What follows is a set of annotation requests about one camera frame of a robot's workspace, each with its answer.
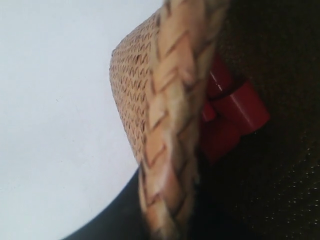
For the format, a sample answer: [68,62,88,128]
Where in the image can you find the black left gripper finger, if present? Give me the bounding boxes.
[65,171,150,240]

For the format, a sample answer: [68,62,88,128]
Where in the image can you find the red cylinder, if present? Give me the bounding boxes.
[200,118,241,165]
[212,80,270,135]
[207,53,234,99]

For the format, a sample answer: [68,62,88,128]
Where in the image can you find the woven brown wicker basket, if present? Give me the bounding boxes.
[109,0,320,240]

